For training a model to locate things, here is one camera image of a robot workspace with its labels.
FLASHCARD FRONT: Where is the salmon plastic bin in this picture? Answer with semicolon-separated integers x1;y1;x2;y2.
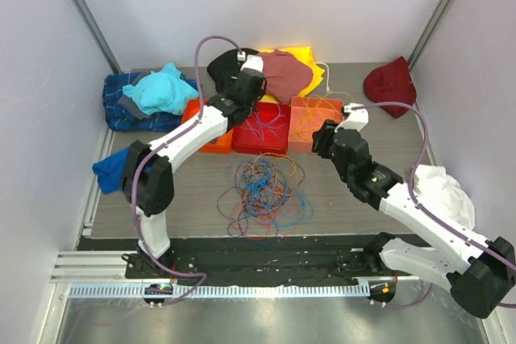
288;96;343;153

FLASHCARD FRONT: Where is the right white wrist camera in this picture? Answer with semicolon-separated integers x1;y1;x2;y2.
339;102;369;131

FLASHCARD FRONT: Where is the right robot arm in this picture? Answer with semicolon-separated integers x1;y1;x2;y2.
312;120;515;319

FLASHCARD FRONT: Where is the white drawstring cord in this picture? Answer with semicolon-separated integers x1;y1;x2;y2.
316;62;333;95

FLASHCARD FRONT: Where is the dark blue plaid cloth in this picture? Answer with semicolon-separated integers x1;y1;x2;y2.
102;72;182;133

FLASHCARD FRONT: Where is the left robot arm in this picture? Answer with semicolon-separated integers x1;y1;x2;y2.
121;68;265;279

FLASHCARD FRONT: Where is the orange plastic bin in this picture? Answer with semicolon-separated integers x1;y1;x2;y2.
181;99;233;155

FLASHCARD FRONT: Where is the maroon cloth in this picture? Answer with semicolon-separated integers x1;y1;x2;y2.
364;56;417;106

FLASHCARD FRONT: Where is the red plastic bin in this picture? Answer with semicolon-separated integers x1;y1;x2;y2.
232;102;290;155

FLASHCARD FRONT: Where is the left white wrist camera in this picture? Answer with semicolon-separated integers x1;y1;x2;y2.
236;50;264;73

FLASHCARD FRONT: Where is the black cloth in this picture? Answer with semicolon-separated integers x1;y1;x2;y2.
207;49;257;97

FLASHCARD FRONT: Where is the orange wire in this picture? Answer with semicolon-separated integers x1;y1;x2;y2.
291;92;354;142

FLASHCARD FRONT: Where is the light blue cloth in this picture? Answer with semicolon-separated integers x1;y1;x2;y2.
123;62;198;116

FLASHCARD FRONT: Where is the blue wire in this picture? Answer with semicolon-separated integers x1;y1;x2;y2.
243;106;288;145

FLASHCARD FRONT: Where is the coloured wire pile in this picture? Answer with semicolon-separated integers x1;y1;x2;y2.
216;152;314;243

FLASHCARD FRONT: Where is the white cloth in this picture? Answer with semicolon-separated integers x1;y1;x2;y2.
414;164;476;230

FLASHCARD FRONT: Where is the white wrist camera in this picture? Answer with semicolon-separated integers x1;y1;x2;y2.
339;102;369;131
236;50;264;73

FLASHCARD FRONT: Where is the dusty pink cloth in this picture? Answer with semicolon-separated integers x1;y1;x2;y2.
259;50;313;104

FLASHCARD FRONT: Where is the slotted cable duct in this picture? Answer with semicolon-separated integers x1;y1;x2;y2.
69;281;370;299

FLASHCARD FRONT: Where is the grey cloth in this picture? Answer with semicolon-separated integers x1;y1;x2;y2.
118;94;149;120

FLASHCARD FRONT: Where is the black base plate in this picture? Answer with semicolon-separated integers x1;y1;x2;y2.
122;235;394;288

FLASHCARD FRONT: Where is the yellow cloth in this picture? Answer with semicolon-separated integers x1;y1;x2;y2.
259;47;325;103

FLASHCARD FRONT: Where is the royal blue cloth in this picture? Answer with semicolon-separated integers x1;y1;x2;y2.
92;147;128;194

